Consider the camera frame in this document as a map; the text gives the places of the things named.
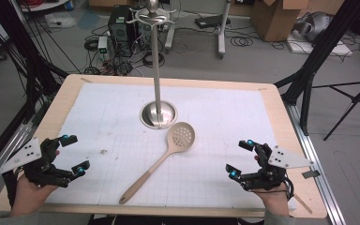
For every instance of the white grid mat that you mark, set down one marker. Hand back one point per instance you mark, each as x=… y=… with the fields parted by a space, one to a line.
x=200 y=103

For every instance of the person's right hand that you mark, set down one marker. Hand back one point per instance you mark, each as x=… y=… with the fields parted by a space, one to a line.
x=275 y=201

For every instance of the black tripod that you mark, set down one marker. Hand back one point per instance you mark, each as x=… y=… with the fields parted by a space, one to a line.
x=353 y=100

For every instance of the black computer tower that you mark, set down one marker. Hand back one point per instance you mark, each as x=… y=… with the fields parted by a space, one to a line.
x=120 y=31

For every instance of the thin wooden stick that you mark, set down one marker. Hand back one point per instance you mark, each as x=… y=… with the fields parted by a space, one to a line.
x=303 y=203

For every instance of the grey bag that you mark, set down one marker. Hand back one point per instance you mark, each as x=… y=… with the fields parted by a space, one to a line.
x=315 y=25

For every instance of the metal utensil stand with hooks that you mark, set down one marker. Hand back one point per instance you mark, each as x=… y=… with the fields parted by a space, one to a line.
x=157 y=78

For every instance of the flat black device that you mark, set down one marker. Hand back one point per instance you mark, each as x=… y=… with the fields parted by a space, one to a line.
x=211 y=21

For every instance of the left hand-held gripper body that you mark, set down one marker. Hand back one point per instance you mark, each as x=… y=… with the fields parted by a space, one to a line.
x=40 y=170

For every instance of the black tape piece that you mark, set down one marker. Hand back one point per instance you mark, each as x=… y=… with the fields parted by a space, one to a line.
x=311 y=174

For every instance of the beige slotted spoon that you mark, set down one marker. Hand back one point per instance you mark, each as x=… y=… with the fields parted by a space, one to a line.
x=181 y=137

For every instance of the white stand leg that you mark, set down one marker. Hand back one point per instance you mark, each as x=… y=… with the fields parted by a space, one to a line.
x=222 y=31
x=169 y=37

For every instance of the white board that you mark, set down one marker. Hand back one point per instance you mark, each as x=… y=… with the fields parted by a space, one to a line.
x=334 y=48

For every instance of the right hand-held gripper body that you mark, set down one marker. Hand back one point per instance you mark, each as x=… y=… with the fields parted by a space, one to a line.
x=272 y=175

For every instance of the white power adapter box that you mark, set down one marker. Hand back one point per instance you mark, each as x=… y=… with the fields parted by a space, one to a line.
x=102 y=45

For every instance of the cardboard box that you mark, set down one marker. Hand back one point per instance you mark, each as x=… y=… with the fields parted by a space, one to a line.
x=275 y=18

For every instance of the black frame strut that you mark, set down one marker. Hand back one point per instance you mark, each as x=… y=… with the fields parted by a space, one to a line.
x=325 y=40
x=12 y=34

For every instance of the person's left hand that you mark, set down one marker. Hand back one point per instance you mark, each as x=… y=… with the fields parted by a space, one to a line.
x=31 y=197

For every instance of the aluminium rail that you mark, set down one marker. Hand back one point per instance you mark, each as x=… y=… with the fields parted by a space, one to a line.
x=312 y=156
x=3 y=162

